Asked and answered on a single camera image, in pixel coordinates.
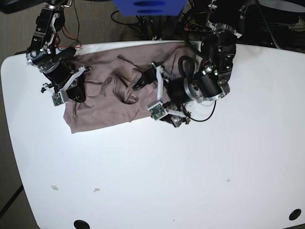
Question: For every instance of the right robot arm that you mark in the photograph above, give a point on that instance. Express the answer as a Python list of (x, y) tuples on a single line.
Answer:
[(44, 42)]

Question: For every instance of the black table grommet right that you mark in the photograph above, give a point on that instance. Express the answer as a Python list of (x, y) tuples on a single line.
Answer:
[(295, 214)]

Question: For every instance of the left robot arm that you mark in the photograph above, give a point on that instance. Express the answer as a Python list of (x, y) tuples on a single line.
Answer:
[(211, 29)]

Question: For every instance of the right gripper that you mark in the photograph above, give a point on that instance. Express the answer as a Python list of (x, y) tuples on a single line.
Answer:
[(59, 72)]

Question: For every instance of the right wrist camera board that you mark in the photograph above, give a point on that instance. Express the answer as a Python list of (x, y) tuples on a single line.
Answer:
[(60, 98)]

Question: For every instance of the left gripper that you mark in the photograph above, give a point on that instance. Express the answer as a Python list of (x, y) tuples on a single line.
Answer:
[(170, 92)]

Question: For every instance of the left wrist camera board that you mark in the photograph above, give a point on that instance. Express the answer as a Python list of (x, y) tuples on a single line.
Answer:
[(157, 110)]

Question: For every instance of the black table grommet left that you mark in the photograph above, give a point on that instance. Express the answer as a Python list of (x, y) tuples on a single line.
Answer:
[(80, 224)]

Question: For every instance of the mauve T-shirt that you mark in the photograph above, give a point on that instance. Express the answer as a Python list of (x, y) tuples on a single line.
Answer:
[(110, 99)]

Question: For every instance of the black power strip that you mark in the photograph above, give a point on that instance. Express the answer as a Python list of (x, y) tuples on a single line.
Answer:
[(191, 26)]

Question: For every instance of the black table grommet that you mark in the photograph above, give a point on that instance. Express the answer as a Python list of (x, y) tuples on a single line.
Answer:
[(80, 224), (295, 214)]

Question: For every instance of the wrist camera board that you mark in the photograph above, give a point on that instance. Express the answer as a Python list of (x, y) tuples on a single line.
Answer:
[(60, 98), (157, 110)]

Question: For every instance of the blue plastic mount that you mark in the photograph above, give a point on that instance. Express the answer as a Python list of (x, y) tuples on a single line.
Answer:
[(150, 7)]

